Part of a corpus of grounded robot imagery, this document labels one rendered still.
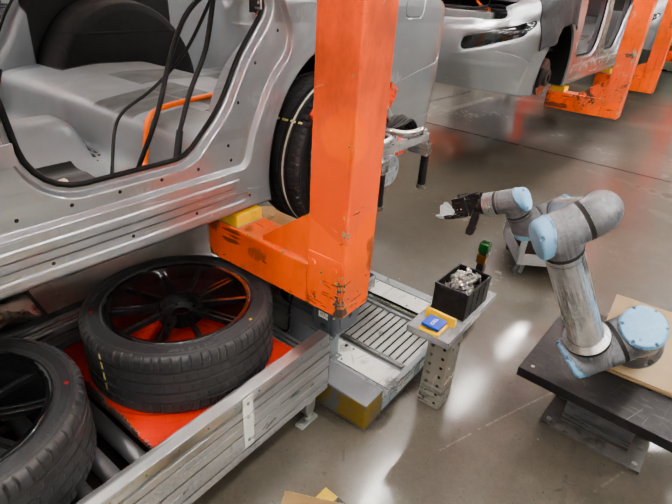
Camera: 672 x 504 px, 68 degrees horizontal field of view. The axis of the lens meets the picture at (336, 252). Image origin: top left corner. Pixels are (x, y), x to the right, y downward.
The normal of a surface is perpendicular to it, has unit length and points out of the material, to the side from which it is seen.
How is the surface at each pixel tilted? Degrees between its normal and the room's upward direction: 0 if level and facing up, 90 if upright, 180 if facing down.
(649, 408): 0
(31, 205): 91
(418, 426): 0
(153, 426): 0
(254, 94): 90
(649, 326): 41
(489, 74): 105
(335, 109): 90
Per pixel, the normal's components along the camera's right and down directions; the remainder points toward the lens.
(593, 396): 0.06, -0.87
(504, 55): 0.03, 0.48
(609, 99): -0.62, 0.35
